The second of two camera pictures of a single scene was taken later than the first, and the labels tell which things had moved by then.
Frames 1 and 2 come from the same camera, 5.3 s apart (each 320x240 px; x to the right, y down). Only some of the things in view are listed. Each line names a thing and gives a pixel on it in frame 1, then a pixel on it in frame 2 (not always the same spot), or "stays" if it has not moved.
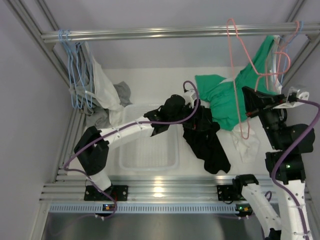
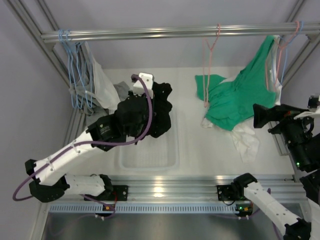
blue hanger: (70, 73) stays
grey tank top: (98, 115) stays
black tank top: (200, 132) -> (161, 107)
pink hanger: (259, 74) -> (211, 48)
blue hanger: (287, 49) stays
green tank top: (225, 96) stays
